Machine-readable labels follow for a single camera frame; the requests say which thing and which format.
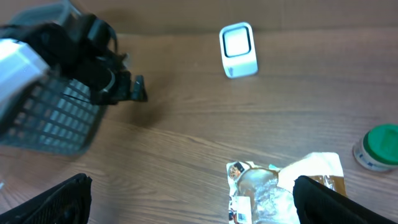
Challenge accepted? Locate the grey plastic mesh basket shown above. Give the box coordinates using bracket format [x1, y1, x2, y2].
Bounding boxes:
[1, 1, 105, 154]

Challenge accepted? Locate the green white yogurt cup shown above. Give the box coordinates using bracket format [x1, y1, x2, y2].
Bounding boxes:
[353, 124, 397, 172]

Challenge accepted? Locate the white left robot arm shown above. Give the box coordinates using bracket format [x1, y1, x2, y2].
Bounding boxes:
[1, 14, 148, 105]

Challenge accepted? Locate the white barcode scanner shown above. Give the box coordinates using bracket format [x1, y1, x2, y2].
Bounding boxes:
[219, 22, 258, 79]

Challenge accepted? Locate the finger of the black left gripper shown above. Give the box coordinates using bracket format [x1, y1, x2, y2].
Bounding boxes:
[131, 75, 148, 102]

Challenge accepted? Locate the brown white snack bag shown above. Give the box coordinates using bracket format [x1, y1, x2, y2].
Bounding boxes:
[226, 152, 346, 224]

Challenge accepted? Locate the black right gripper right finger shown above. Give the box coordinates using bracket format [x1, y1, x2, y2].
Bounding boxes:
[293, 175, 397, 224]

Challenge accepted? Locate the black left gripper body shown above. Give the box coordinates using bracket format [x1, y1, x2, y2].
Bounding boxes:
[1, 14, 131, 105]

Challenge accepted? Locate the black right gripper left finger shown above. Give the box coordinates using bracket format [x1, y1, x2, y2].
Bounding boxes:
[1, 173, 92, 224]

